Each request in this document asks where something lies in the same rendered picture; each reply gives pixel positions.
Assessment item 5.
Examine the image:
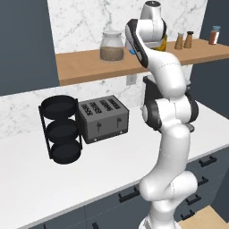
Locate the dark blue tall cabinet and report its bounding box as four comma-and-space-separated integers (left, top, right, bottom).
189, 0, 229, 121

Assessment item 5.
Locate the grey four-slot toaster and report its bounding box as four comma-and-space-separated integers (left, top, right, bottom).
77, 94, 131, 145

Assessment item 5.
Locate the black three-tier stand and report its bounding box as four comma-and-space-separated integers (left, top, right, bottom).
38, 94, 84, 165

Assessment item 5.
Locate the glass jar with grain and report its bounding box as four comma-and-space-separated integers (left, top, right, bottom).
99, 30, 125, 64

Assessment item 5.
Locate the white and blue container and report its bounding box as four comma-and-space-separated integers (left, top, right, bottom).
124, 39, 139, 55

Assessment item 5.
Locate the yellow oil bottle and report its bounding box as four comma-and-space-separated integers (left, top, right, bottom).
155, 34, 168, 52

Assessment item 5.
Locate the dark blue drawer front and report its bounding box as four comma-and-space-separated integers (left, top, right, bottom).
182, 183, 223, 209
187, 147, 229, 180
195, 165, 228, 195
174, 199, 214, 223
84, 183, 154, 229

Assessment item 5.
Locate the wooden salt shaker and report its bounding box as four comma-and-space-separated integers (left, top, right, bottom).
174, 31, 184, 51

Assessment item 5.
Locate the wooden pepper shaker dark top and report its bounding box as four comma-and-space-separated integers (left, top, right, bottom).
182, 30, 195, 49

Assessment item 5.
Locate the brown spice jar blue lid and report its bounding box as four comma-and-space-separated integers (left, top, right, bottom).
208, 25, 222, 46

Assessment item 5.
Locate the white wall outlet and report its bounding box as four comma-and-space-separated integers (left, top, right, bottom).
125, 73, 138, 87

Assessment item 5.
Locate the wooden wall shelf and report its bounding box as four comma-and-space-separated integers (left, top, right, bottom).
55, 38, 229, 88

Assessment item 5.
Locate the black drawer handle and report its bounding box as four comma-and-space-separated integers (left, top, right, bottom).
118, 186, 141, 204
184, 193, 203, 207
179, 208, 197, 222
199, 155, 218, 168
197, 175, 210, 188

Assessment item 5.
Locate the dark blue wall cabinet door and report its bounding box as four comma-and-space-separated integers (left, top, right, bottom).
0, 0, 61, 98

